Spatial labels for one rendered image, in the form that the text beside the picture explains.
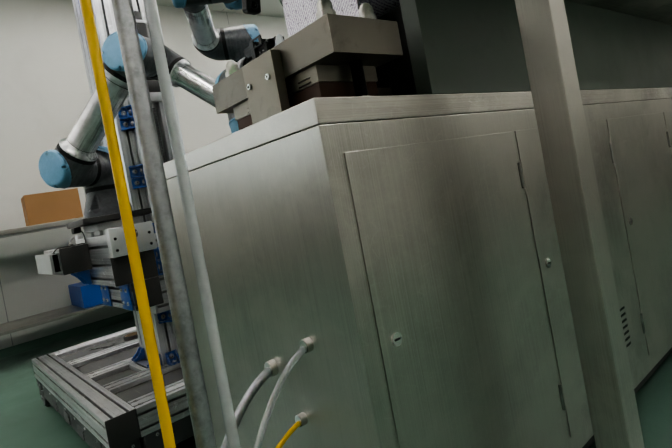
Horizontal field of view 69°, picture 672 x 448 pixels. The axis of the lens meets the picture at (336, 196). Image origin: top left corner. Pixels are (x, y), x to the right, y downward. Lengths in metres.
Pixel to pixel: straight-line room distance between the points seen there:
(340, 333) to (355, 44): 0.45
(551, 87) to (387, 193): 0.34
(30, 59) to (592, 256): 4.41
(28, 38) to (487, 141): 4.23
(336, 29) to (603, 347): 0.69
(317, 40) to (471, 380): 0.63
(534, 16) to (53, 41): 4.30
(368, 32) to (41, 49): 4.14
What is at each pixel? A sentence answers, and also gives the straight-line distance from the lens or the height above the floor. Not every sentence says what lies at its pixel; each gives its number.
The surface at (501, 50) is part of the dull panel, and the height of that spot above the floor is 0.99.
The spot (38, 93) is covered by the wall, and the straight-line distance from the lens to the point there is 4.69.
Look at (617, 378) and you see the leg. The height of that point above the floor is 0.36.
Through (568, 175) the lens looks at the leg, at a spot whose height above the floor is 0.71.
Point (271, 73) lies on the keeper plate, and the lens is 0.88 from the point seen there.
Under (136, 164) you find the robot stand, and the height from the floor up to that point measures 1.00.
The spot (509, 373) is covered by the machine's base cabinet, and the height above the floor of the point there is 0.36.
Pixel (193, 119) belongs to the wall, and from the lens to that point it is 5.03.
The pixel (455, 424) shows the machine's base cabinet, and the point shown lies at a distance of 0.93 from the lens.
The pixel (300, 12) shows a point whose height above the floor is 1.17.
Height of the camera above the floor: 0.76
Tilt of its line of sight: 1 degrees down
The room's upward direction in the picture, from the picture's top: 11 degrees counter-clockwise
